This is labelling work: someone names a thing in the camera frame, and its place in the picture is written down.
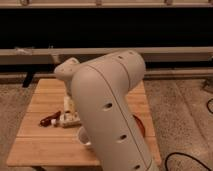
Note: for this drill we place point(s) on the white sponge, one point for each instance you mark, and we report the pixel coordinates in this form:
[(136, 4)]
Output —
[(69, 105)]

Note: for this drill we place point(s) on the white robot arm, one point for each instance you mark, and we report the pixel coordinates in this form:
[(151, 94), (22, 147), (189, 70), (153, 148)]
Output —
[(98, 88)]

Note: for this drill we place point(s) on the orange plate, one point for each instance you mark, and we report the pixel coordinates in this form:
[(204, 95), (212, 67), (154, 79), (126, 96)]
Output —
[(140, 125)]

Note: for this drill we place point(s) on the white paper cup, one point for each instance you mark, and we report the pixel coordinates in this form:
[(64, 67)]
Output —
[(83, 138)]

